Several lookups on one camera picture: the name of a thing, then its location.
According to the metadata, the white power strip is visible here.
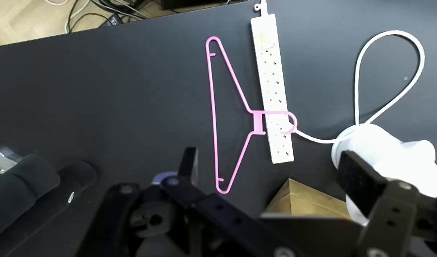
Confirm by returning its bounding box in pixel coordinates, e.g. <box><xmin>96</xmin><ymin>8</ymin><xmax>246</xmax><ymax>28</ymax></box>
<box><xmin>250</xmin><ymin>0</ymin><xmax>295</xmax><ymax>164</ymax></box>

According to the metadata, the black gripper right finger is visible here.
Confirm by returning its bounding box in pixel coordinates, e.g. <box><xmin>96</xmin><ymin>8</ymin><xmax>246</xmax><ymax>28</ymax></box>
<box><xmin>339</xmin><ymin>151</ymin><xmax>417</xmax><ymax>257</ymax></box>

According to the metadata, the pink plastic clothing hanger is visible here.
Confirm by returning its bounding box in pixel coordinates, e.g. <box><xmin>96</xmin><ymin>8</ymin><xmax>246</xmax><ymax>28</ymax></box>
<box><xmin>205</xmin><ymin>35</ymin><xmax>297</xmax><ymax>195</ymax></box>

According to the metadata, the brown paper bag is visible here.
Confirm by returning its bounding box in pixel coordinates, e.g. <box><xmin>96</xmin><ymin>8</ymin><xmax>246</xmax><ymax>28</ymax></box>
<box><xmin>265</xmin><ymin>178</ymin><xmax>350</xmax><ymax>219</ymax></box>

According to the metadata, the white power cable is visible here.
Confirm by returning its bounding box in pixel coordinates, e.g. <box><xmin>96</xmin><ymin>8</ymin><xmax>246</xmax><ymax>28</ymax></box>
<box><xmin>292</xmin><ymin>28</ymin><xmax>427</xmax><ymax>145</ymax></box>

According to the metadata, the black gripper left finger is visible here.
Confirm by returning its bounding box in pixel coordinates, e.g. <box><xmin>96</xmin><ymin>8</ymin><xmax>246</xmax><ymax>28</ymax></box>
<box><xmin>160</xmin><ymin>146</ymin><xmax>296</xmax><ymax>257</ymax></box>

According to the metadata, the black cloth garment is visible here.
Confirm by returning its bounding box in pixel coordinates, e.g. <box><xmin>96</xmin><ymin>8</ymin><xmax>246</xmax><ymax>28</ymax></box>
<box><xmin>0</xmin><ymin>155</ymin><xmax>98</xmax><ymax>257</ymax></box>

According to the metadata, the white electric kettle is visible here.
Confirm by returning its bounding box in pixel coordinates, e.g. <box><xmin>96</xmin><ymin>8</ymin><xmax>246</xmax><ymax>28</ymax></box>
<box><xmin>330</xmin><ymin>122</ymin><xmax>437</xmax><ymax>226</ymax></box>

